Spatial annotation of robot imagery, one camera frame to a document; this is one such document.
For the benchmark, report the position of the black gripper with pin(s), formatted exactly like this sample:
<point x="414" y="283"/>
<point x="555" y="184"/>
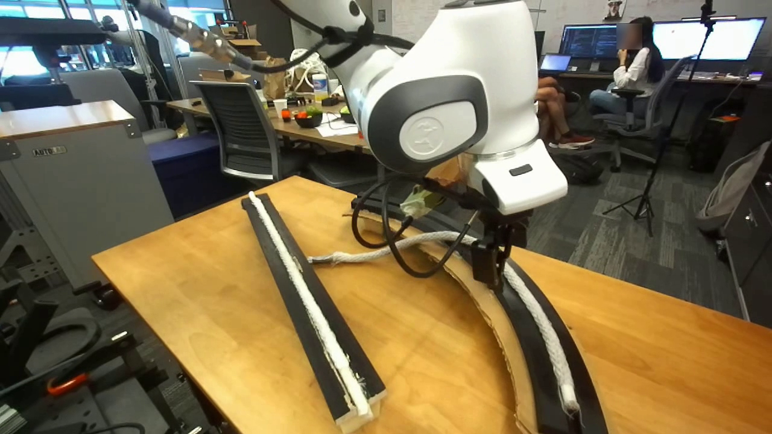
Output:
<point x="502" y="231"/>

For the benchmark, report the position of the straight black board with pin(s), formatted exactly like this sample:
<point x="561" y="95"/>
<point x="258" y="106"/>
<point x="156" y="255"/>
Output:
<point x="368" y="374"/>

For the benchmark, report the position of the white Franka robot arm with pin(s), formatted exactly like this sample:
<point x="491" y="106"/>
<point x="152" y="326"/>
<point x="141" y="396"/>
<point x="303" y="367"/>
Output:
<point x="449" y="80"/>

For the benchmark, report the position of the curved black board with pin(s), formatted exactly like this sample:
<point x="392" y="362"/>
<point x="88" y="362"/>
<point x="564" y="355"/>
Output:
<point x="521" y="341"/>

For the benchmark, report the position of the curved cardboard sheet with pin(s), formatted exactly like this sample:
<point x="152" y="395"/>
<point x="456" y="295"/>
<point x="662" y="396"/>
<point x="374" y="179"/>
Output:
<point x="529" y="401"/>

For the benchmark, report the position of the black backpack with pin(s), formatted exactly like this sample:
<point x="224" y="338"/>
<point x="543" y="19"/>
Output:
<point x="583" y="167"/>

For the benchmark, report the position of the small open laptop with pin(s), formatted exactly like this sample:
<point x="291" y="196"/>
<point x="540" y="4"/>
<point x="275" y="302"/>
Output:
<point x="555" y="62"/>

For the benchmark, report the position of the wooden office desk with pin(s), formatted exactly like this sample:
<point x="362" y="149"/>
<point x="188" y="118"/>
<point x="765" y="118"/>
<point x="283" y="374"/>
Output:
<point x="322" y="136"/>

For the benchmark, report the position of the bowl of toy fruit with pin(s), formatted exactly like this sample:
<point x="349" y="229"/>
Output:
<point x="306" y="119"/>

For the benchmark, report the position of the monitor with blue screen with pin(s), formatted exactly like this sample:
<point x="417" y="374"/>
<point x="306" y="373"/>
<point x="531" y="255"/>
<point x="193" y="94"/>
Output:
<point x="593" y="42"/>

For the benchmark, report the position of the woman in white top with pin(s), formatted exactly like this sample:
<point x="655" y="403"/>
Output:
<point x="640" y="68"/>

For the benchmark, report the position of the grey swivel office chair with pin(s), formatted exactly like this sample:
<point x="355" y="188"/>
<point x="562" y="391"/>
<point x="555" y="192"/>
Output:
<point x="666" y="87"/>

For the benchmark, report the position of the grey fabric bag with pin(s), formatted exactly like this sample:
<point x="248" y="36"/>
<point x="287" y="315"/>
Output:
<point x="736" y="189"/>

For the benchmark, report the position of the black drawer cabinet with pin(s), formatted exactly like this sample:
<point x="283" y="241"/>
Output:
<point x="756" y="242"/>

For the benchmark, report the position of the long dark computer desk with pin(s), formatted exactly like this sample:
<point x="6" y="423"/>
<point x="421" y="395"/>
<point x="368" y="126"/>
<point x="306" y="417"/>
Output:
<point x="708" y="78"/>

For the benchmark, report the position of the grey mesh office chair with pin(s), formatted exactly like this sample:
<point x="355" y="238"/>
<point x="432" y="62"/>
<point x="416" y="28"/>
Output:
<point x="238" y="125"/>

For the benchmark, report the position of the dark blue box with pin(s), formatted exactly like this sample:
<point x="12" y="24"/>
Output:
<point x="188" y="173"/>

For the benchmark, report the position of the monitor with white screen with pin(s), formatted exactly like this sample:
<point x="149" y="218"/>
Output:
<point x="726" y="39"/>

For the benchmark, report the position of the grey cabinet with wooden top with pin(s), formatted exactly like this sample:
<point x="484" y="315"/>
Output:
<point x="81" y="184"/>

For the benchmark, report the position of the black camera tripod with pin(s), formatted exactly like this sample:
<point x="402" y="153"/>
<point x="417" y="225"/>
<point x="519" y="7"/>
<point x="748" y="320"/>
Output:
<point x="645" y="203"/>

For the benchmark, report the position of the black metal floor frame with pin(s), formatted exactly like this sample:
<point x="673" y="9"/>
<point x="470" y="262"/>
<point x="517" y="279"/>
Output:
<point x="20" y="329"/>

